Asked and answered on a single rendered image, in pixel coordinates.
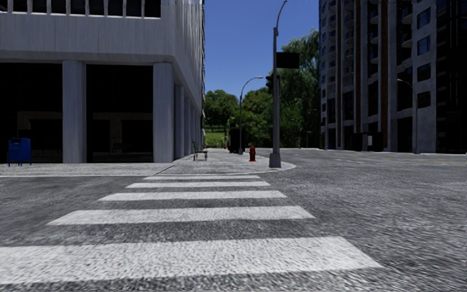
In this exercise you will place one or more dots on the red fire hydrant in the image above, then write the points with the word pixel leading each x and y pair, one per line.
pixel 252 154

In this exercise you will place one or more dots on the grey street lamp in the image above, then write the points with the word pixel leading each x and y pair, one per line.
pixel 415 120
pixel 240 120

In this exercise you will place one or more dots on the green bench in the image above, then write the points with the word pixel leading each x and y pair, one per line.
pixel 199 150

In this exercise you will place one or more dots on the traffic light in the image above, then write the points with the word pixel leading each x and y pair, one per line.
pixel 275 109

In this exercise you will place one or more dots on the trees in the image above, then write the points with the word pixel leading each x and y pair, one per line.
pixel 295 98

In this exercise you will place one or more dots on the pale concrete building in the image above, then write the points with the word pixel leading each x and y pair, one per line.
pixel 109 36

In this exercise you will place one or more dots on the grey concrete tower building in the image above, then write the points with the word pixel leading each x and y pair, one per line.
pixel 390 73

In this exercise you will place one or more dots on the blue letter box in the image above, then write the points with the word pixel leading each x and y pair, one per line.
pixel 19 149

